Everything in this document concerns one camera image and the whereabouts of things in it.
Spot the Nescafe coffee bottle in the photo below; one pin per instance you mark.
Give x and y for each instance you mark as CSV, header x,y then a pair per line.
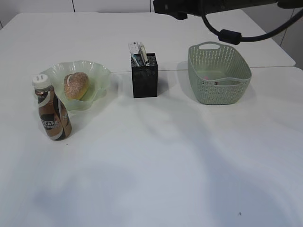
x,y
52,112

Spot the black pen holder box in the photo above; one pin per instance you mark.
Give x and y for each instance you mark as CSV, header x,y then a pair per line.
x,y
145,79

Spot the green glass wavy plate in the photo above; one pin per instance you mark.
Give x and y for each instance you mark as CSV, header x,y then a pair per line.
x,y
98,78

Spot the beige pen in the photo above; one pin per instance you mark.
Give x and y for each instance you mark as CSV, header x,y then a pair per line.
x,y
144,56

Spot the grey blue pen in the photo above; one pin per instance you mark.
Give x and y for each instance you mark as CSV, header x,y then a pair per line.
x,y
141,59

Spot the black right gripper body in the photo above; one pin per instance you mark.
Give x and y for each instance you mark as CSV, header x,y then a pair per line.
x,y
179,9

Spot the green plastic basket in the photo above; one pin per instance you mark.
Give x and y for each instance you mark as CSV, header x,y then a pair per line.
x,y
221,63

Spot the bread roll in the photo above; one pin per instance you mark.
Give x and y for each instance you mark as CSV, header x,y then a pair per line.
x,y
76,85

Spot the clear plastic ruler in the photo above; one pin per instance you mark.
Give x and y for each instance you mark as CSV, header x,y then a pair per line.
x,y
135,48

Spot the light blue pen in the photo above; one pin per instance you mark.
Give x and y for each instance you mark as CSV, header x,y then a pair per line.
x,y
136,60

